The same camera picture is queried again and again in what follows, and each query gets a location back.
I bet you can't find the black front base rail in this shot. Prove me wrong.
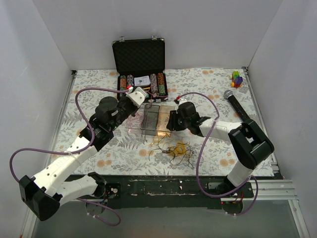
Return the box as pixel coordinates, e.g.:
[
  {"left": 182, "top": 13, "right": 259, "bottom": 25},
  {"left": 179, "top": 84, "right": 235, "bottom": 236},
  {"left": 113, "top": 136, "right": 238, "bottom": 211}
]
[{"left": 66, "top": 174, "right": 243, "bottom": 209}]

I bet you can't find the orange poker chip row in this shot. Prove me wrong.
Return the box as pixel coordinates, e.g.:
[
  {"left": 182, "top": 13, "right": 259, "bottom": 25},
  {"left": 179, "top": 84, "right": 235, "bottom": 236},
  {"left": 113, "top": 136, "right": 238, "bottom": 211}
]
[{"left": 120, "top": 75, "right": 127, "bottom": 90}]

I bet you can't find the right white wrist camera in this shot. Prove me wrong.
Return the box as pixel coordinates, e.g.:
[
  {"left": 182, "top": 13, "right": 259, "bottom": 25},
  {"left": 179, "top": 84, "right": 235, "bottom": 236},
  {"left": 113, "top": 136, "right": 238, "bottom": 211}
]
[{"left": 174, "top": 96, "right": 188, "bottom": 106}]

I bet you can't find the white playing card deck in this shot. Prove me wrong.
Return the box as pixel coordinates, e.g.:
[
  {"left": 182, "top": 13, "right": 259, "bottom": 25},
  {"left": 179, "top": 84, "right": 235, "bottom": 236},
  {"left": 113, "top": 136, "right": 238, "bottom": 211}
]
[{"left": 134, "top": 75, "right": 151, "bottom": 87}]

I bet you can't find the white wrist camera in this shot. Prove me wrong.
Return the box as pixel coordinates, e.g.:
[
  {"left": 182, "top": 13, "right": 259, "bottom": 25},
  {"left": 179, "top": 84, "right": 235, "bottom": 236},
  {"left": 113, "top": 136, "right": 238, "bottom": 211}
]
[
  {"left": 126, "top": 86, "right": 147, "bottom": 108},
  {"left": 174, "top": 96, "right": 188, "bottom": 106}
]

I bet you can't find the black handheld microphone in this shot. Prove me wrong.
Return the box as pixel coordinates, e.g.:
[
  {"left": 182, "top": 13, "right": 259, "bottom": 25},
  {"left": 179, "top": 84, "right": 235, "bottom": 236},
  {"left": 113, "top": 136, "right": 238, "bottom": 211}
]
[{"left": 224, "top": 90, "right": 252, "bottom": 123}]

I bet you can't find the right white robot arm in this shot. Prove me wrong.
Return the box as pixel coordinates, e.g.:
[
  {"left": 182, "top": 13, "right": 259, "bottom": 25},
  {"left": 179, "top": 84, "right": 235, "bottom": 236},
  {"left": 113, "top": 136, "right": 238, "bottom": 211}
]
[{"left": 166, "top": 100, "right": 274, "bottom": 198}]

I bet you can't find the purple poker chip row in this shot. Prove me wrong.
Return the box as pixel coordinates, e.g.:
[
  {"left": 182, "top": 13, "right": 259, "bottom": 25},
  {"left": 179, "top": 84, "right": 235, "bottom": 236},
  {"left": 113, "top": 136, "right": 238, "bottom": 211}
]
[{"left": 127, "top": 74, "right": 134, "bottom": 87}]

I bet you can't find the orange green chip row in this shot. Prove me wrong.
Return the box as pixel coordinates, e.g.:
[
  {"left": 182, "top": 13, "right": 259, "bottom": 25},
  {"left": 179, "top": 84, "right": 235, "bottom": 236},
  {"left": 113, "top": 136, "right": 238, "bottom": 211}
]
[{"left": 157, "top": 73, "right": 166, "bottom": 96}]

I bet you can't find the grey poker chip row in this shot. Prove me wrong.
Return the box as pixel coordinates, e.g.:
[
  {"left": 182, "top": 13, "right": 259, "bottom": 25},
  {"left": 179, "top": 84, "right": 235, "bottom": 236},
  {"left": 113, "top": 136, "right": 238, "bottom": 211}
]
[{"left": 150, "top": 73, "right": 159, "bottom": 97}]

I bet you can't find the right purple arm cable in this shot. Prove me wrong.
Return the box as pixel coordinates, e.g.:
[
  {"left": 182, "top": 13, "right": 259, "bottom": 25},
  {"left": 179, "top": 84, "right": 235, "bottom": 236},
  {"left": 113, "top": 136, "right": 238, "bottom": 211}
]
[{"left": 176, "top": 92, "right": 259, "bottom": 215}]

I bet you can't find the black poker chip case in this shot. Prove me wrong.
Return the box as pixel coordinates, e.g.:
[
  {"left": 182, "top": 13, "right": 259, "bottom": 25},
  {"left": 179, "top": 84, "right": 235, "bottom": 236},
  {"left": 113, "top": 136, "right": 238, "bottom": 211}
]
[{"left": 112, "top": 35, "right": 168, "bottom": 103}]

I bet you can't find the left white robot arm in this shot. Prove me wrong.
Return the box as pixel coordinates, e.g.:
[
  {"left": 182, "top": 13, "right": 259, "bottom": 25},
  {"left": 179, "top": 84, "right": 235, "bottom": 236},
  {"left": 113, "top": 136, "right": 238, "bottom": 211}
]
[{"left": 19, "top": 93, "right": 145, "bottom": 221}]

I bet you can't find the dark brown thin wire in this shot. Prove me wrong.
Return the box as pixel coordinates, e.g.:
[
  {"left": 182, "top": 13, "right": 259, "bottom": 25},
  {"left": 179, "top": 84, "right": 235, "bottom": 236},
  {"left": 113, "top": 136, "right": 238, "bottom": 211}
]
[{"left": 148, "top": 141, "right": 196, "bottom": 169}]

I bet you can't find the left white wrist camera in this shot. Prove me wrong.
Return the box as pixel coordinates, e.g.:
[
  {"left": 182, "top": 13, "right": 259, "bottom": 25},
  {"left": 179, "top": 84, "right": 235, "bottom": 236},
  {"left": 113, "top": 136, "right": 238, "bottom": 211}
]
[{"left": 126, "top": 86, "right": 147, "bottom": 108}]

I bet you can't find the yellow wire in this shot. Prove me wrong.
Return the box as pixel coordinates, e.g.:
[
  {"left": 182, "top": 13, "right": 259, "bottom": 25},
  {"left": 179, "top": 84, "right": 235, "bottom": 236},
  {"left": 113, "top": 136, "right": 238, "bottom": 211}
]
[{"left": 151, "top": 135, "right": 191, "bottom": 159}]

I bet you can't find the pink thin wire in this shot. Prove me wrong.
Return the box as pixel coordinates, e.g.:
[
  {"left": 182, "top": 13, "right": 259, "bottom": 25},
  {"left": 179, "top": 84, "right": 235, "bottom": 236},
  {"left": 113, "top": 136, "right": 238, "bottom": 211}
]
[{"left": 126, "top": 85, "right": 161, "bottom": 127}]

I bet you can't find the clear plastic organizer box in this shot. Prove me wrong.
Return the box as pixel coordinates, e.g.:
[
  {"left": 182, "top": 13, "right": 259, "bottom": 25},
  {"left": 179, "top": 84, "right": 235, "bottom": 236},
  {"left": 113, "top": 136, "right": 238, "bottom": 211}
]
[{"left": 125, "top": 104, "right": 175, "bottom": 136}]

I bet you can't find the floral table mat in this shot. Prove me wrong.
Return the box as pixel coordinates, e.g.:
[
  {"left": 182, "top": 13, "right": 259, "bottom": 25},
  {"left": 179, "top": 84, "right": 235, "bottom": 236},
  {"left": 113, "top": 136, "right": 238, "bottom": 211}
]
[{"left": 51, "top": 68, "right": 275, "bottom": 177}]

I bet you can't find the colourful toy block train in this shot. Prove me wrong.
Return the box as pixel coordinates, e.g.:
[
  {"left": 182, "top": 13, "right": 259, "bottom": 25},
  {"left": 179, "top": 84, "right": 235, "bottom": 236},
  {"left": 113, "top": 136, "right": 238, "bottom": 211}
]
[{"left": 230, "top": 71, "right": 243, "bottom": 88}]

